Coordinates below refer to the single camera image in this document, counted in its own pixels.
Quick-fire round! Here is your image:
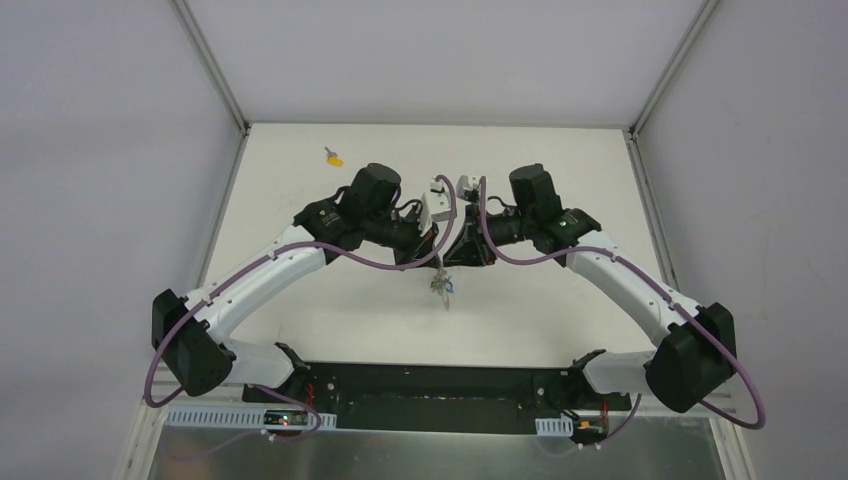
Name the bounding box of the metal keyring carabiner plate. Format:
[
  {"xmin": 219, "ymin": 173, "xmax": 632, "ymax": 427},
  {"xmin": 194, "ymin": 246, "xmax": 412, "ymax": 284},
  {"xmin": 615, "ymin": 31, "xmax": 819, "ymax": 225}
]
[{"xmin": 430, "ymin": 266, "xmax": 454, "ymax": 311}]

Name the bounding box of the yellow tagged key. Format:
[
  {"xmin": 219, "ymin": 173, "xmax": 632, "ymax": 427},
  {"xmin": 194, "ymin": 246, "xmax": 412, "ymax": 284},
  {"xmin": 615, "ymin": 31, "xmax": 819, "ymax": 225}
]
[{"xmin": 324, "ymin": 147, "xmax": 344, "ymax": 167}]

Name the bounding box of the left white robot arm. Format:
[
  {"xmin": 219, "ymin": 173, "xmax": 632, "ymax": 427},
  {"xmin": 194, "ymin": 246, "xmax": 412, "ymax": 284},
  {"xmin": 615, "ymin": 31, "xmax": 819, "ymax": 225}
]
[{"xmin": 151, "ymin": 163, "xmax": 457, "ymax": 405}]

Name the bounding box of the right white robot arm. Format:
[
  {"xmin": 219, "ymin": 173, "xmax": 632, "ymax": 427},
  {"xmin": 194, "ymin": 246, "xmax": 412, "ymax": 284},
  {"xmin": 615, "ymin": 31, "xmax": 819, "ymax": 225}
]
[{"xmin": 443, "ymin": 164, "xmax": 736, "ymax": 413}]

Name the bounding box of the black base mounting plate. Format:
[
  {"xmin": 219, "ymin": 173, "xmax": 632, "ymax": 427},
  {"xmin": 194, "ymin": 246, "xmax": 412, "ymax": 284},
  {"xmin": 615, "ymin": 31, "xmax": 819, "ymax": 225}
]
[{"xmin": 242, "ymin": 360, "xmax": 632, "ymax": 435}]

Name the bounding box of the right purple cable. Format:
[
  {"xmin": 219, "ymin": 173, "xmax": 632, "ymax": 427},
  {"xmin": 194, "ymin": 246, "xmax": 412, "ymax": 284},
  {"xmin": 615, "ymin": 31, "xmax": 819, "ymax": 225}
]
[{"xmin": 476, "ymin": 176, "xmax": 767, "ymax": 431}]

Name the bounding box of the purple cable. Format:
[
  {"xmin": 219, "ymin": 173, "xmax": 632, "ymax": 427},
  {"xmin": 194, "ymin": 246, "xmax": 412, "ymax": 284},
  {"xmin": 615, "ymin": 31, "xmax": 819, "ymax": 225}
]
[
  {"xmin": 476, "ymin": 176, "xmax": 767, "ymax": 431},
  {"xmin": 143, "ymin": 174, "xmax": 460, "ymax": 409}
]

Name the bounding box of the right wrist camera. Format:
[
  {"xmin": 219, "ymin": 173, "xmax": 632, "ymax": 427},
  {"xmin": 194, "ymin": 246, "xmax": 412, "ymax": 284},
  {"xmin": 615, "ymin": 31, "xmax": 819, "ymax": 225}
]
[{"xmin": 456, "ymin": 175, "xmax": 480, "ymax": 203}]

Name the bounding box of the right white slotted cable duct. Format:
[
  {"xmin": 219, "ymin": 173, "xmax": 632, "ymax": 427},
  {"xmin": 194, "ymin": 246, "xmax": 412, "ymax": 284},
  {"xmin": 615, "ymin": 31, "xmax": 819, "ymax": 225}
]
[{"xmin": 535, "ymin": 416, "xmax": 574, "ymax": 438}]

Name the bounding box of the white slotted cable duct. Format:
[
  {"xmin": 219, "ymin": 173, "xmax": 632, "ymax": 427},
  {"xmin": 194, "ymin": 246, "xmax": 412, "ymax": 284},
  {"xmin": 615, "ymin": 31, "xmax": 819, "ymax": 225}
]
[
  {"xmin": 165, "ymin": 406, "xmax": 316, "ymax": 431},
  {"xmin": 535, "ymin": 416, "xmax": 574, "ymax": 438}
]

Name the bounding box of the left white slotted cable duct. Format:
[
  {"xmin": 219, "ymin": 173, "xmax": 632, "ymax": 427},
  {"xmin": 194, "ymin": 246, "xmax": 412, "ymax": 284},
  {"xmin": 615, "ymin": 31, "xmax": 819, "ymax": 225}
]
[{"xmin": 165, "ymin": 406, "xmax": 316, "ymax": 431}]

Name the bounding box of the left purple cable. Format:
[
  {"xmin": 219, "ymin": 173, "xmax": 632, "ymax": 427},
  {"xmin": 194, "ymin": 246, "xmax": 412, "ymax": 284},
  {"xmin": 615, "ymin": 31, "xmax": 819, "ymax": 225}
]
[{"xmin": 143, "ymin": 174, "xmax": 460, "ymax": 409}]

